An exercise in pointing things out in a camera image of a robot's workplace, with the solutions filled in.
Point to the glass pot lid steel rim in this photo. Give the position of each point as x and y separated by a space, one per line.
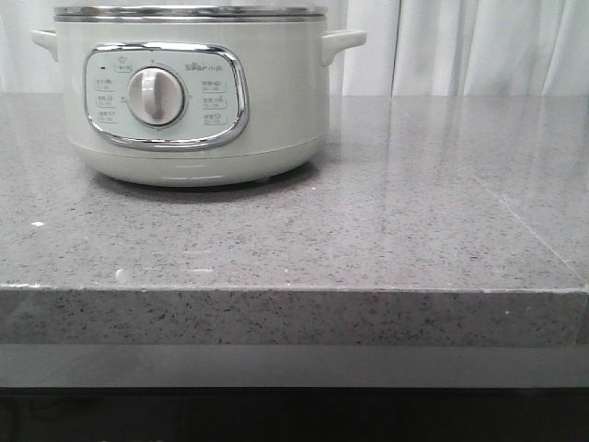
189 11

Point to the pale green electric cooking pot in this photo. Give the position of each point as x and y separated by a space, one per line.
194 102

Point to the white curtain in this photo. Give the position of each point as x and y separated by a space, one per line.
463 48

